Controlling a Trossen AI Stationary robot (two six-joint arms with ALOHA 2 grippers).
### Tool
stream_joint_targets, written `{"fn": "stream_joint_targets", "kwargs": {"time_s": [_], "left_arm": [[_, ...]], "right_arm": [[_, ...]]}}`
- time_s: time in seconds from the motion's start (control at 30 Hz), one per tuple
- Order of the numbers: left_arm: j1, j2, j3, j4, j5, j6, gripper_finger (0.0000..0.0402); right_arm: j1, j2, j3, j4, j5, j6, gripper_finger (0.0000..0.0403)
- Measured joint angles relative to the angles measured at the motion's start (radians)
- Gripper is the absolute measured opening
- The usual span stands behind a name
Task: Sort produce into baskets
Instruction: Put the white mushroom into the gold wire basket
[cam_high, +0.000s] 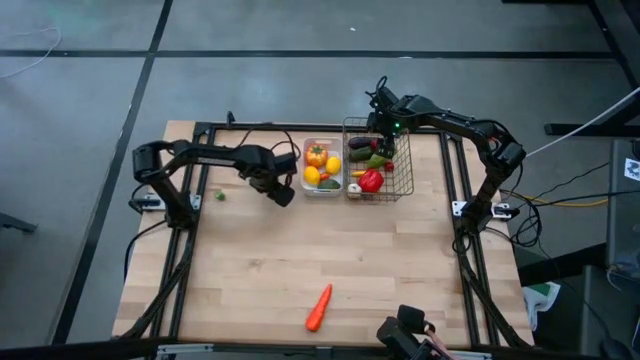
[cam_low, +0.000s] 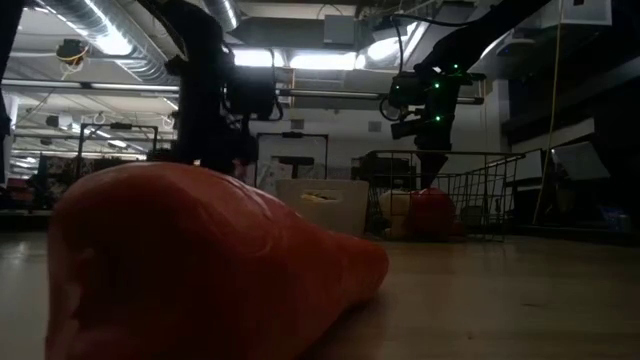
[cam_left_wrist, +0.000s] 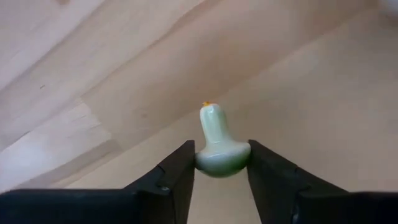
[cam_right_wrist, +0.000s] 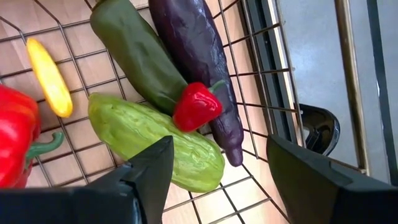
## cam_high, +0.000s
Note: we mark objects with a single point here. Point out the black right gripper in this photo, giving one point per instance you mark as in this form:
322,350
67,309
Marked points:
387,115

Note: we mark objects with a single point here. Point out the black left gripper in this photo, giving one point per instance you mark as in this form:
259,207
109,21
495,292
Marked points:
277,190

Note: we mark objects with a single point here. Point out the light green squash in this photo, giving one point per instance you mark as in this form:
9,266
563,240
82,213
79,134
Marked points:
376,161

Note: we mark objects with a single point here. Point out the small dark red vegetable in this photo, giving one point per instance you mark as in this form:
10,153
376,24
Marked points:
389,166

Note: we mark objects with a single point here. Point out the dark green cucumber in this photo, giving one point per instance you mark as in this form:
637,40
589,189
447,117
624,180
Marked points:
361,154

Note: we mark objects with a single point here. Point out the purple eggplant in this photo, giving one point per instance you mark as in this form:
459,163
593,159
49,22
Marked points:
359,142

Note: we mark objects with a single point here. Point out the yellow lemon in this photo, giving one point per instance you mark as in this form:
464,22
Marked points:
312,175
333,165

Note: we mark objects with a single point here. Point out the red bell pepper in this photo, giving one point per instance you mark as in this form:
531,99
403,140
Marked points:
371,181

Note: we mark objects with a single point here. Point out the small yellow pepper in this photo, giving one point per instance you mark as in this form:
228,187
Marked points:
359,173

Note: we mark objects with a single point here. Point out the orange fruit with green calyx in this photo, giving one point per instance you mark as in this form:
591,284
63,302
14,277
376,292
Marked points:
316,156

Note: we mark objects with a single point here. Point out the dark green avocado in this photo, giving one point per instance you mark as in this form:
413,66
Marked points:
329,184

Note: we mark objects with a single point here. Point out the white garlic bulb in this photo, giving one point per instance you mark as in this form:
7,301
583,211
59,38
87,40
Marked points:
354,188

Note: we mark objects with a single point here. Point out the orange carrot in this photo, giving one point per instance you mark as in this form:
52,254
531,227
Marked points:
318,312

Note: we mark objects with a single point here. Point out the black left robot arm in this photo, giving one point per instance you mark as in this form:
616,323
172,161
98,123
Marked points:
210,156

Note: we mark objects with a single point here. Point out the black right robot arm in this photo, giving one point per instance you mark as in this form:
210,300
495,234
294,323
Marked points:
465,127

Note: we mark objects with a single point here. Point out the white plastic bin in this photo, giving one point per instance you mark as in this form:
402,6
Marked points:
336,145

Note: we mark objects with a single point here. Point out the small green vegetable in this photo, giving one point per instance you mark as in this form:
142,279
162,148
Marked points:
220,196

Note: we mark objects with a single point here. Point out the black support bar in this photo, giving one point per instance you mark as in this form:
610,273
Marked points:
560,265

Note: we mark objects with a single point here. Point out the white and green bag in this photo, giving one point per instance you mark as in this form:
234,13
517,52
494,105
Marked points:
542,300

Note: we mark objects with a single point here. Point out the white printed label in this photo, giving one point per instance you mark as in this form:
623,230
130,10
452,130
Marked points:
632,170

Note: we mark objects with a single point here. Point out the grey cabinet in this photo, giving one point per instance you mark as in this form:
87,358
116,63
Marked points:
622,225

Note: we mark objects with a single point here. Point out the dark chair leg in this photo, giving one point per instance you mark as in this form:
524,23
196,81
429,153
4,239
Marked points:
17,224

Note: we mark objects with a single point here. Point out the black computer mouse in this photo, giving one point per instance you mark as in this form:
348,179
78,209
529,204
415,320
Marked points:
616,350

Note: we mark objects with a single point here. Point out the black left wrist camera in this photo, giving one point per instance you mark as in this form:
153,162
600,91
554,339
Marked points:
286,163

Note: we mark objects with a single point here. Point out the black aluminium table frame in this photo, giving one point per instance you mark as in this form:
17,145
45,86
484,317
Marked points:
225,125

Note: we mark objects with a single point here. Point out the black frame clamp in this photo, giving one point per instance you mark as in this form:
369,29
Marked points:
230,119

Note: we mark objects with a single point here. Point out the black neighbouring table frame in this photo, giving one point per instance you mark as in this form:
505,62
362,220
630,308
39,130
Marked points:
575,129

